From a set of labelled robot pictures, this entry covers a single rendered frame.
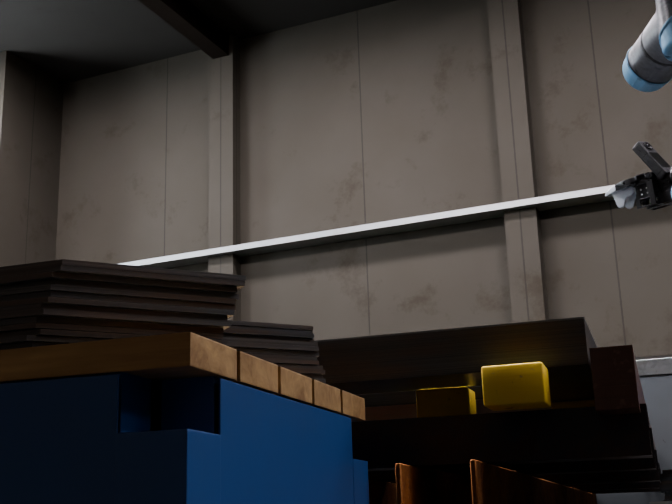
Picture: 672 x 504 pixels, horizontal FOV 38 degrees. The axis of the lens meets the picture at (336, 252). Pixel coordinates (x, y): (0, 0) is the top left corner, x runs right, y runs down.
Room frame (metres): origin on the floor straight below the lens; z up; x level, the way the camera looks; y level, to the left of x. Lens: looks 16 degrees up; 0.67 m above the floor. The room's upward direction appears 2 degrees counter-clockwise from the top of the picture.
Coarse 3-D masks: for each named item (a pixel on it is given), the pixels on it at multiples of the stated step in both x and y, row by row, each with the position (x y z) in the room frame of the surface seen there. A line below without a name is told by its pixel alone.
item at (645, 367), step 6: (636, 360) 2.48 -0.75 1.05; (642, 360) 2.48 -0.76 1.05; (648, 360) 2.47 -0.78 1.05; (654, 360) 2.47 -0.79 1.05; (660, 360) 2.47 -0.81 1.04; (666, 360) 2.46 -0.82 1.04; (642, 366) 2.48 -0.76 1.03; (648, 366) 2.47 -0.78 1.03; (654, 366) 2.47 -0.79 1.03; (660, 366) 2.47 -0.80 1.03; (666, 366) 2.46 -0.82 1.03; (642, 372) 2.48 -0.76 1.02; (648, 372) 2.48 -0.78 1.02; (654, 372) 2.47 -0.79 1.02; (660, 372) 2.47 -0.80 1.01; (666, 372) 2.46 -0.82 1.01
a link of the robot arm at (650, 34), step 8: (656, 0) 1.24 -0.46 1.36; (664, 0) 1.22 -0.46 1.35; (656, 8) 1.24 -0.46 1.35; (664, 8) 1.22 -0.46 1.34; (656, 16) 1.25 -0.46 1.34; (664, 16) 1.22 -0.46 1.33; (648, 24) 1.28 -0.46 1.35; (656, 24) 1.25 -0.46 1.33; (664, 24) 1.22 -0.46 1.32; (648, 32) 1.28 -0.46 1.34; (656, 32) 1.26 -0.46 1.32; (664, 32) 1.23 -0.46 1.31; (648, 40) 1.29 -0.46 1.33; (656, 40) 1.27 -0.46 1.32; (664, 40) 1.23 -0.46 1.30; (648, 48) 1.30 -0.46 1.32; (656, 48) 1.28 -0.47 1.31; (664, 48) 1.24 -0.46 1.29; (656, 56) 1.30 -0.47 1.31; (664, 56) 1.26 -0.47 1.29
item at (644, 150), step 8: (640, 144) 2.22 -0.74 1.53; (648, 144) 2.23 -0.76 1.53; (640, 152) 2.23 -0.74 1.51; (648, 152) 2.22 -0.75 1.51; (656, 152) 2.24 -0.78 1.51; (648, 160) 2.22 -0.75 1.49; (656, 160) 2.21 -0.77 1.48; (664, 160) 2.23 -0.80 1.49; (656, 168) 2.21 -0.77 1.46; (664, 168) 2.20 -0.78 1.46; (664, 176) 2.21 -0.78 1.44
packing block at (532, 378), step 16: (496, 368) 0.96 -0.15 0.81; (512, 368) 0.95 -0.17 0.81; (528, 368) 0.95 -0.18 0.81; (544, 368) 0.96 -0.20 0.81; (496, 384) 0.96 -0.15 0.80; (512, 384) 0.95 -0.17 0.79; (528, 384) 0.95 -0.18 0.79; (544, 384) 0.95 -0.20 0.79; (496, 400) 0.96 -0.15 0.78; (512, 400) 0.95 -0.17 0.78; (528, 400) 0.95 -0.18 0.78; (544, 400) 0.95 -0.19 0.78
